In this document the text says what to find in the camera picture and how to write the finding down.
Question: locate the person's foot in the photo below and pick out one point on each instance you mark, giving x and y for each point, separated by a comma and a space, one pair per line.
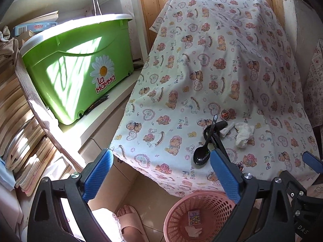
125, 210

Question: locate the white wall shelf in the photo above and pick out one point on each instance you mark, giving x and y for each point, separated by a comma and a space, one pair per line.
75, 2

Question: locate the blue cardboard box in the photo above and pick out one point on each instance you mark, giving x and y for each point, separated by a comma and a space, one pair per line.
32, 27

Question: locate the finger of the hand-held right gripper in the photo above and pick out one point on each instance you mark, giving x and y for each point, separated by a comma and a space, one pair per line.
313, 160

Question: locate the bear print tablecloth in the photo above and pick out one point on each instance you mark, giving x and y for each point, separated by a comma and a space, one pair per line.
214, 55

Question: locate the white printed garment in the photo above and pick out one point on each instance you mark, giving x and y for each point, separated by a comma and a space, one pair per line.
106, 221

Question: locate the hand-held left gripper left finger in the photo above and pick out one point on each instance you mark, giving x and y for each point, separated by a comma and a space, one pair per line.
99, 174

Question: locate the beige cloth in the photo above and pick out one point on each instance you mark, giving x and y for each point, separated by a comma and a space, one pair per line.
8, 42

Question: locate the black plastic spoon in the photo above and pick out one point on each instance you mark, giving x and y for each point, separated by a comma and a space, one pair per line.
201, 153

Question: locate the crumpled pale tissue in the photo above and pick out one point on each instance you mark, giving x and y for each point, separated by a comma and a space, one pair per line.
193, 231

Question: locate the small colourful printed box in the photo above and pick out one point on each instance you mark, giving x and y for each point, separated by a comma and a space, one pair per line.
194, 217

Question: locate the stack of books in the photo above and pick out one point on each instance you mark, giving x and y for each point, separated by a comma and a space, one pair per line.
22, 131

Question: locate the pink plastic basket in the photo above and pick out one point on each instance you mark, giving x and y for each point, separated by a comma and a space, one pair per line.
176, 219

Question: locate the pink slipper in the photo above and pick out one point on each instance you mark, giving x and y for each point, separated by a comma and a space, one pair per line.
132, 221

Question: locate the green plastic bin white lid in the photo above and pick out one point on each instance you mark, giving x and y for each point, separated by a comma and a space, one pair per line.
70, 68

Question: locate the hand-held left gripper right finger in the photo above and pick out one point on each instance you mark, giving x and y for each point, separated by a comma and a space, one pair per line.
224, 174

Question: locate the white cabinet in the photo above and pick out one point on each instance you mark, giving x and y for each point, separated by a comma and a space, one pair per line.
106, 103

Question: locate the white tissue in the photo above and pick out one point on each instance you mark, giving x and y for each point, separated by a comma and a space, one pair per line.
243, 134

